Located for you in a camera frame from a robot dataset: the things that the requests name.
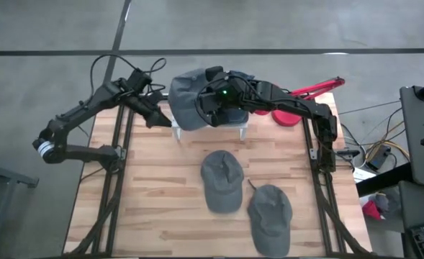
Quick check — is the small black connector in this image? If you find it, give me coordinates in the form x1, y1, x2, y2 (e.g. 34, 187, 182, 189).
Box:
335, 149, 361, 158

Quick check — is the black aluminium rig frame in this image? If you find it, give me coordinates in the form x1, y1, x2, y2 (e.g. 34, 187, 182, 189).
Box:
63, 86, 376, 258

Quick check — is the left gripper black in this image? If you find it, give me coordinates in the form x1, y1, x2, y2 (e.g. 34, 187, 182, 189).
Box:
121, 89, 172, 129

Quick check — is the grey cotton cap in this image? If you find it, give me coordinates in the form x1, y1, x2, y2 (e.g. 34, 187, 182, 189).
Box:
167, 68, 222, 132
199, 150, 245, 214
247, 178, 294, 258

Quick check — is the thin black floor cable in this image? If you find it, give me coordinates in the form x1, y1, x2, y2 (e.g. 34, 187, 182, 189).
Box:
337, 99, 402, 116

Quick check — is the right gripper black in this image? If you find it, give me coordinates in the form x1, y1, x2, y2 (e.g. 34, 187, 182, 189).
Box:
199, 65, 258, 128

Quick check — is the blue denim cap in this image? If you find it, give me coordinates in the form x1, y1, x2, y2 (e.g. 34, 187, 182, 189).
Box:
218, 70, 256, 126

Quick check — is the white perforated metal shelf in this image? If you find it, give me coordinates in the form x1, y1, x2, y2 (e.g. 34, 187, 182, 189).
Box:
171, 118, 249, 142

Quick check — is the black power adapter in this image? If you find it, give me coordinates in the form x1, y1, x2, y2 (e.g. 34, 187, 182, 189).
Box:
366, 145, 392, 171

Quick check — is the yellow cable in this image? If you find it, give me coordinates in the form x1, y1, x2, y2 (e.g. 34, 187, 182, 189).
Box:
371, 120, 410, 159

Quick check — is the grey cloth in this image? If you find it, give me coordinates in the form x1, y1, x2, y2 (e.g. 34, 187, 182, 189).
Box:
373, 193, 392, 214

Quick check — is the grey metal stand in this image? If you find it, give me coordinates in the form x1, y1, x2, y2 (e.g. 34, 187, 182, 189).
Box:
0, 143, 40, 259

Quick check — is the white paper sheet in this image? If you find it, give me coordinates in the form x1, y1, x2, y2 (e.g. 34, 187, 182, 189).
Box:
351, 167, 377, 184

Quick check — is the red desk lamp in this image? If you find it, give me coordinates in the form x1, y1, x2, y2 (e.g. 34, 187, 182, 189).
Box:
253, 76, 346, 127

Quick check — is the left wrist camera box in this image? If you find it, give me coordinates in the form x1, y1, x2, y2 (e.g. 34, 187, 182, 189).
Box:
127, 68, 152, 91

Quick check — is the red cloth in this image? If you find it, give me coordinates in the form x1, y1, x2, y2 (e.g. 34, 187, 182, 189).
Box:
361, 200, 384, 221

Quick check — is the black floor beam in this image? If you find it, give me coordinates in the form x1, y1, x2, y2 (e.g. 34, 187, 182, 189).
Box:
355, 163, 413, 198

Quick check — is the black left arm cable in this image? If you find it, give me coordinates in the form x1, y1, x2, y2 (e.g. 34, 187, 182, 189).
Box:
89, 53, 168, 95

